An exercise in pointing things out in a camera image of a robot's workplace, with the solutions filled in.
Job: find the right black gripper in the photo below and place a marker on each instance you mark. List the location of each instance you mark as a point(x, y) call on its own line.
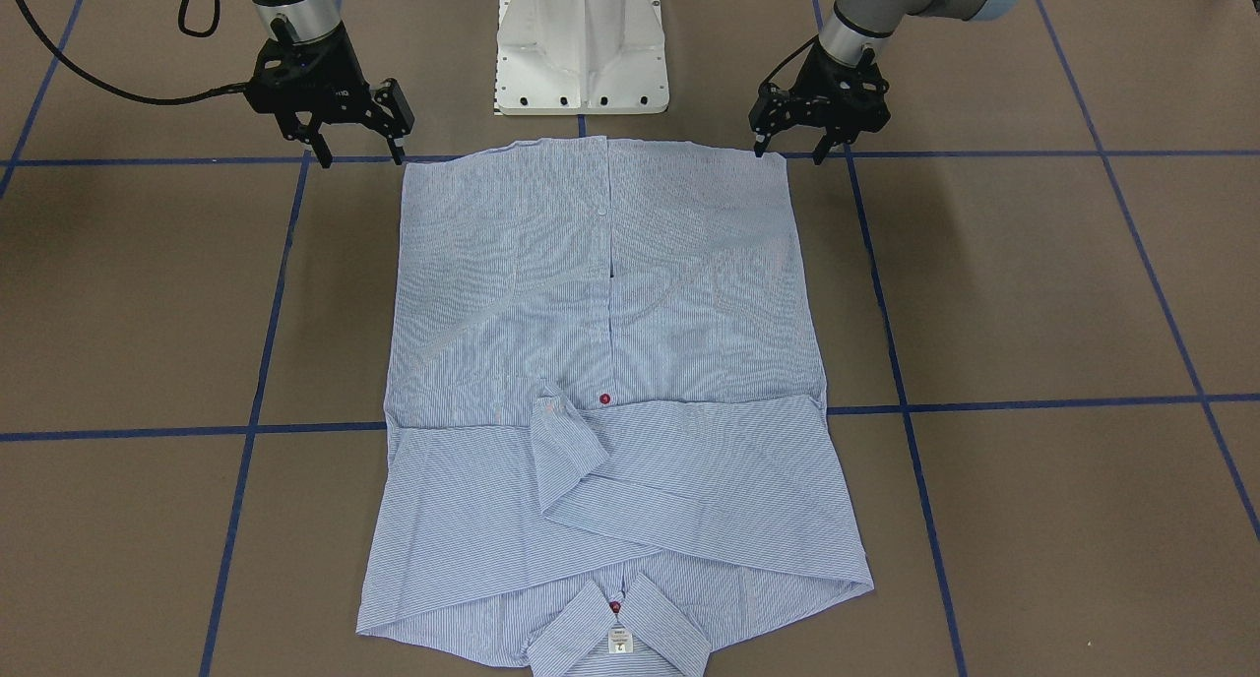
point(333, 79)

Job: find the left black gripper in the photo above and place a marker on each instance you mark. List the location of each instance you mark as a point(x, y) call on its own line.
point(820, 85)

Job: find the light blue striped shirt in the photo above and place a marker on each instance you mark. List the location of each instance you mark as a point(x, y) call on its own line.
point(608, 451)

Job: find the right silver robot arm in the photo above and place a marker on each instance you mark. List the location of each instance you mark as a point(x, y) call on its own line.
point(311, 19)

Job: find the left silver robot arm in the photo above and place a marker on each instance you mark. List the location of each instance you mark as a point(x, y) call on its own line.
point(855, 23)

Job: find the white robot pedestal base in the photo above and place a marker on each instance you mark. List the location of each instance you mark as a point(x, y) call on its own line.
point(580, 57)

